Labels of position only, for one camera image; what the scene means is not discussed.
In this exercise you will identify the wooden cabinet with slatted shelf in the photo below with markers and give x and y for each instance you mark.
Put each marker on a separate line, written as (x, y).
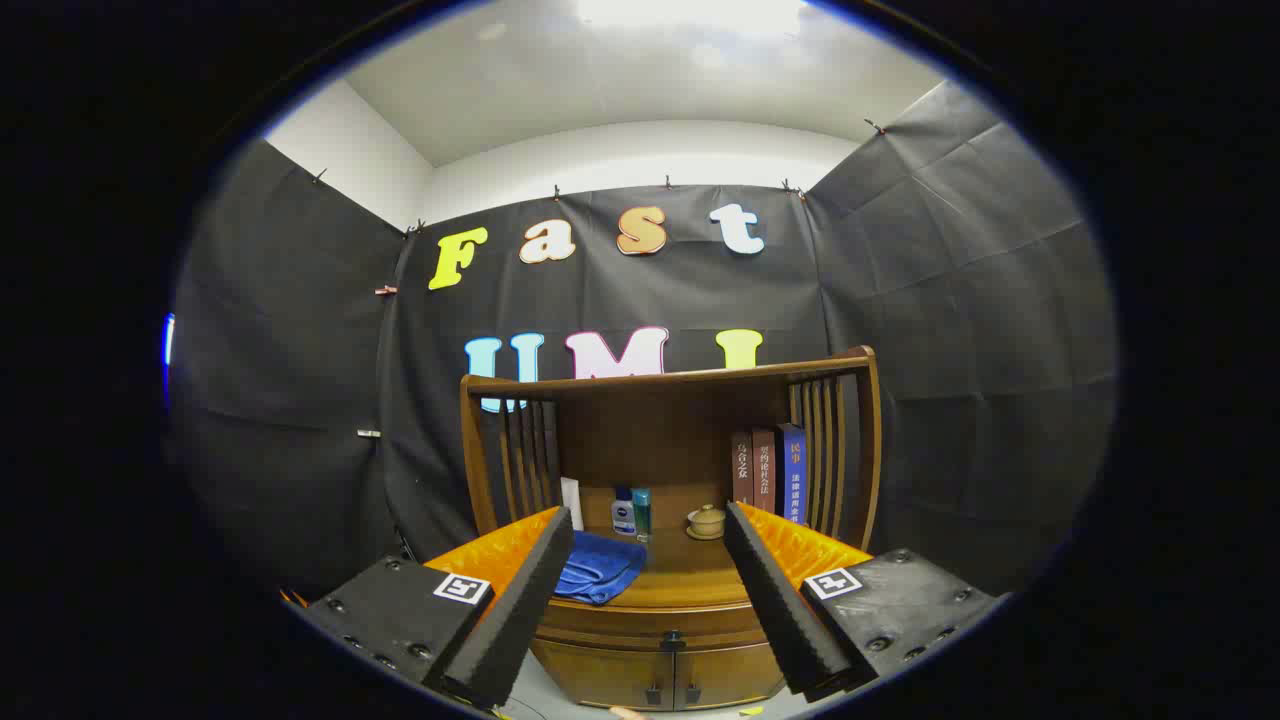
(650, 430)

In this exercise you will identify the teal bottle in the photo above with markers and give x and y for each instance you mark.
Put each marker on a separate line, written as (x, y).
(641, 510)

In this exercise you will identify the beige lidded tea cup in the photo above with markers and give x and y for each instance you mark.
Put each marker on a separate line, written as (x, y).
(706, 522)

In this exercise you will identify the blue book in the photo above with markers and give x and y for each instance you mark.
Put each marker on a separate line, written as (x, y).
(792, 475)

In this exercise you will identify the white tube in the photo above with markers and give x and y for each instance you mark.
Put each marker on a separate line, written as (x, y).
(572, 500)

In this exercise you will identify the wooden countertop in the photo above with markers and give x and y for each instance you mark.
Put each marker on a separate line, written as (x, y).
(680, 570)

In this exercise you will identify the dark brown book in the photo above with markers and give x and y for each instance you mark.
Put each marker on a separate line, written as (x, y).
(742, 470)

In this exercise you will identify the reddish brown book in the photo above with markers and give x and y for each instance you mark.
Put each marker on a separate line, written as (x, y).
(764, 475)

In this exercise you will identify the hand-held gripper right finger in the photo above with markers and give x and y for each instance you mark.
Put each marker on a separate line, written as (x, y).
(775, 600)

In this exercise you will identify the wooden drawer with black knob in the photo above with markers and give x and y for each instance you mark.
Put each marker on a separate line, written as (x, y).
(620, 625)

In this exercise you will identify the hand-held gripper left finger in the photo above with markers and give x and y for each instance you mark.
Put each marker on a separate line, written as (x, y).
(520, 610)

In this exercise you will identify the white bottle with blue cap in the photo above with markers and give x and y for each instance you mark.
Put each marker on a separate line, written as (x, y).
(623, 515)

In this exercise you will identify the folded blue towel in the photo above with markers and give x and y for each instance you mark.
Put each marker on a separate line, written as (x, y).
(600, 565)

